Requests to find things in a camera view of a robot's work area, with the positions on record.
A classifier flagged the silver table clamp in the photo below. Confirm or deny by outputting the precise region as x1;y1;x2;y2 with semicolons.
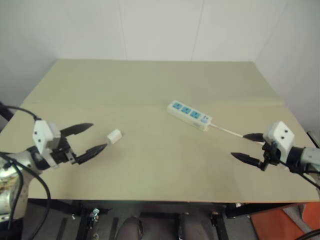
90;207;101;230

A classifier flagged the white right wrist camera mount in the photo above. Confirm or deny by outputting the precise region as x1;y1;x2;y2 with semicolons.
262;120;296;155

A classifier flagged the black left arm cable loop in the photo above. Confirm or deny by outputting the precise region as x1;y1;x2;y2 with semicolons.
0;151;52;240

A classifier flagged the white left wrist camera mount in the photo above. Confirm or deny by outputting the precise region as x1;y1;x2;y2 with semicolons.
32;119;62;170

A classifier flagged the white power strip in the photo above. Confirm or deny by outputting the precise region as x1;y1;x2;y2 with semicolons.
166;99;213;132

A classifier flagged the thin white cable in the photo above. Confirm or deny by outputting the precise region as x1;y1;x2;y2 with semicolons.
209;122;245;139

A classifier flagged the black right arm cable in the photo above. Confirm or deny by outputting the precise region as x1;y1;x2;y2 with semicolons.
278;159;320;194

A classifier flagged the white plug adapter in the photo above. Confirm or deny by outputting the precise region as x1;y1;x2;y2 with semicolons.
106;128;124;146

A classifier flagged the black slanted bar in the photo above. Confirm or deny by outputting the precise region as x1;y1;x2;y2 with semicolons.
0;100;13;124

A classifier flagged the black table frame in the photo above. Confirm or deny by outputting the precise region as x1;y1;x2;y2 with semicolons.
26;198;309;240

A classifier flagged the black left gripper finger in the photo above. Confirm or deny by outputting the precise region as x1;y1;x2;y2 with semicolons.
59;122;94;138
71;143;108;166

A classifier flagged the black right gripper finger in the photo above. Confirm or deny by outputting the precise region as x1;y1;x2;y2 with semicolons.
230;151;265;169
242;132;265;143

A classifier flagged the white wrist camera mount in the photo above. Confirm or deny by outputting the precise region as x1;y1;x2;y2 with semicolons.
32;119;62;170
262;120;296;155

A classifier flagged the orange floor object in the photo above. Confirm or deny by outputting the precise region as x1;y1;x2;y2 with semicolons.
249;201;320;240

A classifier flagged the dark rounded shape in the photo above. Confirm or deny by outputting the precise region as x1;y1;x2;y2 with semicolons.
118;216;145;240

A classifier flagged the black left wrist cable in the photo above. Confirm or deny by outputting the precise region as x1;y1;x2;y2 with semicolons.
0;105;42;124

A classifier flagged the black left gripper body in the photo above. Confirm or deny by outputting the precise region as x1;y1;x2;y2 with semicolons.
49;136;77;166

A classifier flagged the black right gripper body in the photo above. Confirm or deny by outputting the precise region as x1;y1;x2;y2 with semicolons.
259;139;283;171

